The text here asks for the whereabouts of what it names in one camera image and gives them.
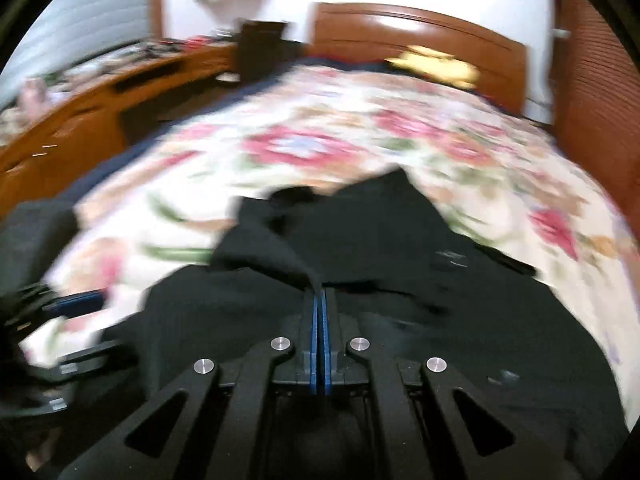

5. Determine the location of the floral blanket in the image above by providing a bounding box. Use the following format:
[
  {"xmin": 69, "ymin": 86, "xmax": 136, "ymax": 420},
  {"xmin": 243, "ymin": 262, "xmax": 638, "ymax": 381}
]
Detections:
[{"xmin": 20, "ymin": 65, "xmax": 640, "ymax": 371}]

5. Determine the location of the black coat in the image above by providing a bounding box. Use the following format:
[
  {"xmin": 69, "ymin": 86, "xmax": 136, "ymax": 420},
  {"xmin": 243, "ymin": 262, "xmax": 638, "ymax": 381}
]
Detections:
[{"xmin": 100, "ymin": 167, "xmax": 631, "ymax": 480}]

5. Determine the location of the wooden window frame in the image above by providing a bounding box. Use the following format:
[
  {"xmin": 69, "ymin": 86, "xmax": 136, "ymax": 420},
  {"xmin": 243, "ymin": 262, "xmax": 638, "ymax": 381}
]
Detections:
[{"xmin": 149, "ymin": 0, "xmax": 168, "ymax": 41}]

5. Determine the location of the pink jug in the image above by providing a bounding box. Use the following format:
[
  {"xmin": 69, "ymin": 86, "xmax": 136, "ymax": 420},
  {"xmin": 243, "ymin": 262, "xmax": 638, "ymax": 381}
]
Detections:
[{"xmin": 17, "ymin": 77, "xmax": 51, "ymax": 116}]

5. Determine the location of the yellow plush toy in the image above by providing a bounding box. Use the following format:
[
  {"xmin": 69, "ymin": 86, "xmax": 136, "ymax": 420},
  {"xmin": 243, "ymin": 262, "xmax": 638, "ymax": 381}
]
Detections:
[{"xmin": 387, "ymin": 45, "xmax": 481, "ymax": 88}]

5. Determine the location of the grey window blind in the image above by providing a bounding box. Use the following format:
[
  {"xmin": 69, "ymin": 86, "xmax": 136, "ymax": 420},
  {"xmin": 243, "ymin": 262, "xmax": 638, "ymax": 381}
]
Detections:
[{"xmin": 0, "ymin": 0, "xmax": 156, "ymax": 106}]

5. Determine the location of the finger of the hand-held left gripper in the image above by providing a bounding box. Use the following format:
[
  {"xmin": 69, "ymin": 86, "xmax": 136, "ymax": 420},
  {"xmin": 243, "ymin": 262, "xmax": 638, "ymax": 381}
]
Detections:
[
  {"xmin": 10, "ymin": 282, "xmax": 108, "ymax": 321},
  {"xmin": 45, "ymin": 339, "xmax": 126, "ymax": 376}
]

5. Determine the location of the wooden desk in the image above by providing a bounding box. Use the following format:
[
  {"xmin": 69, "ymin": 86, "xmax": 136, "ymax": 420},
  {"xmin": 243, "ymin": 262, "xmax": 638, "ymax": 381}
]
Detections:
[{"xmin": 0, "ymin": 42, "xmax": 241, "ymax": 186}]

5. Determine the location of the wooden slatted wardrobe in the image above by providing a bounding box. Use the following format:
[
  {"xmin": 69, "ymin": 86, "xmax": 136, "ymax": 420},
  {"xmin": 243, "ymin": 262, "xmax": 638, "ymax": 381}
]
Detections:
[{"xmin": 552, "ymin": 0, "xmax": 640, "ymax": 221}]

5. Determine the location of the dark chair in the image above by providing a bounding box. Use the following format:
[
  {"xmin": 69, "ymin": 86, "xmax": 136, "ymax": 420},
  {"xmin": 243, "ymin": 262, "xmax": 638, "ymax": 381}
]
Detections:
[{"xmin": 232, "ymin": 20, "xmax": 308, "ymax": 86}]

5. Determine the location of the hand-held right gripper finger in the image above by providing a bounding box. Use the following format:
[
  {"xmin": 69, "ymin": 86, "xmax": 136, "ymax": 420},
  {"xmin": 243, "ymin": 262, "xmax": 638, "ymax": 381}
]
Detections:
[
  {"xmin": 321, "ymin": 289, "xmax": 576, "ymax": 480},
  {"xmin": 57, "ymin": 287, "xmax": 321, "ymax": 480}
]

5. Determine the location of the wooden bed headboard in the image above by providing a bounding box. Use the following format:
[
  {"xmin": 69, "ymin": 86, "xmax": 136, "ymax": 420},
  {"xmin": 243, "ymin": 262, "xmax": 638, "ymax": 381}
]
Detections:
[{"xmin": 310, "ymin": 2, "xmax": 531, "ymax": 116}]

